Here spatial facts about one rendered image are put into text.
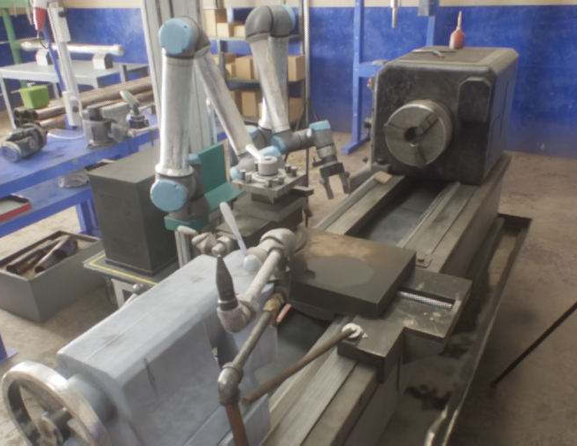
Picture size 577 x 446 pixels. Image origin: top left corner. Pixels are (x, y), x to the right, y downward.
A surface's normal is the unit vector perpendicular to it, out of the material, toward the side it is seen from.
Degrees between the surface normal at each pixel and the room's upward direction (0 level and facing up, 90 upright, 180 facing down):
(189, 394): 70
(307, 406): 0
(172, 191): 95
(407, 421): 0
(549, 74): 90
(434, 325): 0
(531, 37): 90
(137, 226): 90
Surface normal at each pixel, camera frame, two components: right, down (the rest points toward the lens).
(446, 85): -0.50, 0.40
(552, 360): -0.04, -0.89
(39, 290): 0.89, 0.18
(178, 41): -0.07, 0.32
